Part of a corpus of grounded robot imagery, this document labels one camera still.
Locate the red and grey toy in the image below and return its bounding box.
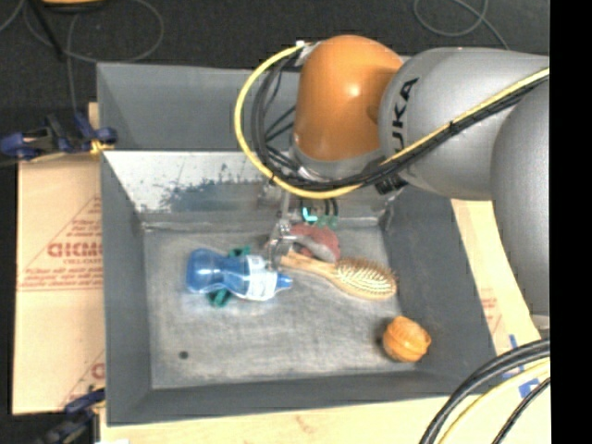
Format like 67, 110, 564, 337
290, 222, 342, 264

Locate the blue clear plastic bottle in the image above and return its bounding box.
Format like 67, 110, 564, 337
186, 247, 294, 302

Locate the green cloth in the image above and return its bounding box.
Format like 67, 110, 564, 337
205, 245, 252, 309

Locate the wooden hairbrush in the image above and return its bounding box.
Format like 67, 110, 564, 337
278, 252, 400, 302

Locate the grey metal bin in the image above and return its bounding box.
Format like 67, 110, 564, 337
95, 61, 503, 425

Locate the orange ribbed ball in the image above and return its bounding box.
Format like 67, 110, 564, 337
381, 315, 433, 364

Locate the brown cardboard board red print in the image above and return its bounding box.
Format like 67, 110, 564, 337
11, 102, 542, 416

